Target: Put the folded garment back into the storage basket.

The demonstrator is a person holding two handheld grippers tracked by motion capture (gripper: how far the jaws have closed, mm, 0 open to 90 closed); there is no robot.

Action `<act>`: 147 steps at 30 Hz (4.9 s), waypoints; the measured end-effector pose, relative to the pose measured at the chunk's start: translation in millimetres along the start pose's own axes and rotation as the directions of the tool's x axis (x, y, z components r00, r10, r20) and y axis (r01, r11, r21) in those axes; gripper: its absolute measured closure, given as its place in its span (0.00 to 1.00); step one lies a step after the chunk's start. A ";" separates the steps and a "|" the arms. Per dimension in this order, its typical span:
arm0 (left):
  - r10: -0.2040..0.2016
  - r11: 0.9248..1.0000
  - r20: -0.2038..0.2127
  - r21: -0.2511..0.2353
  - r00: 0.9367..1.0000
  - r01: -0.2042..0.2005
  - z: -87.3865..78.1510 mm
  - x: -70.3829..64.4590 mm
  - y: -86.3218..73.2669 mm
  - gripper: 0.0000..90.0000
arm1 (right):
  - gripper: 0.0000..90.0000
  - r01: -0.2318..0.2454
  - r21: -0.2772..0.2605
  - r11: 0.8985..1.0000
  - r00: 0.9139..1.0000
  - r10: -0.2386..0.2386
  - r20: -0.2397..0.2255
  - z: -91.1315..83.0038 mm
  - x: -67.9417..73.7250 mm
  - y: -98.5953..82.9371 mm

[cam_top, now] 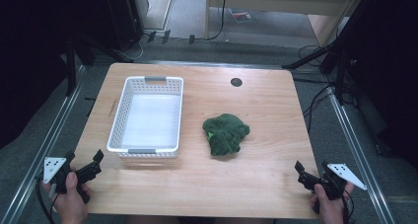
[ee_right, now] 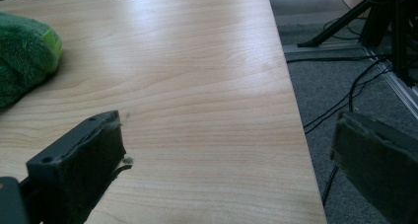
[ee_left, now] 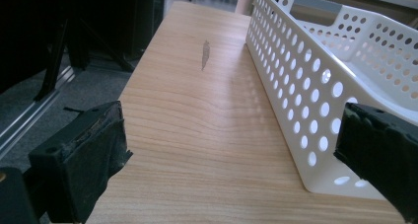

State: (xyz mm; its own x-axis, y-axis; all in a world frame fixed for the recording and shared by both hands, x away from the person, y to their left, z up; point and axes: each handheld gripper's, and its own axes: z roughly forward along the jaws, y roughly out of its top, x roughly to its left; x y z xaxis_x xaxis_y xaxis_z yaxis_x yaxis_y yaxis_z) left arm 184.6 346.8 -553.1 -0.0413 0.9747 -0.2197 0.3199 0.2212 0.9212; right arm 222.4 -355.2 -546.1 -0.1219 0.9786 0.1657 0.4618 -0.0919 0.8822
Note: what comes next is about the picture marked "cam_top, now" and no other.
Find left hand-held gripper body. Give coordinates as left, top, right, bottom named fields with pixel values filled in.
left=42, top=156, right=103, bottom=204

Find person's left hand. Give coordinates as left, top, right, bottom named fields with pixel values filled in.
left=41, top=171, right=94, bottom=224

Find light wooden furniture frame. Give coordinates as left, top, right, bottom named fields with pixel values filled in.
left=204, top=0, right=364, bottom=48

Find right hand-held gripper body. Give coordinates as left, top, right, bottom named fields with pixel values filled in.
left=297, top=162, right=368, bottom=215

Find black hanging cable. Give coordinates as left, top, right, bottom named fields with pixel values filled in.
left=206, top=0, right=229, bottom=42

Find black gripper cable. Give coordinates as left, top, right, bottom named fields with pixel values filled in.
left=35, top=174, right=60, bottom=224
left=340, top=187, right=356, bottom=224

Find black cabinet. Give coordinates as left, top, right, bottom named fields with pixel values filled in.
left=104, top=0, right=151, bottom=52

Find dark green cloth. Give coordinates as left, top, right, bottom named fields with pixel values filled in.
left=201, top=112, right=251, bottom=157

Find black floor cables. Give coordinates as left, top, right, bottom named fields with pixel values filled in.
left=297, top=44, right=339, bottom=134

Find person's right hand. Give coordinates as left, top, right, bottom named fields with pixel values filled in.
left=309, top=182, right=355, bottom=224

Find dark curtain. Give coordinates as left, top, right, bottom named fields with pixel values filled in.
left=0, top=0, right=114, bottom=151
left=334, top=0, right=418, bottom=169

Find black tripod stand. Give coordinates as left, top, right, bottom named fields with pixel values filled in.
left=281, top=36, right=353, bottom=107

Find black metal stand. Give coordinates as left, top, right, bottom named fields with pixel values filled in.
left=62, top=33, right=132, bottom=98

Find white plastic basket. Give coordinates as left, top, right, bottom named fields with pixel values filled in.
left=105, top=75, right=185, bottom=159

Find red booklet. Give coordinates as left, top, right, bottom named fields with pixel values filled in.
left=229, top=8, right=253, bottom=24

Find metal floor rail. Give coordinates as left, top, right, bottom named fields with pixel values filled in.
left=0, top=64, right=87, bottom=224
left=323, top=73, right=398, bottom=224

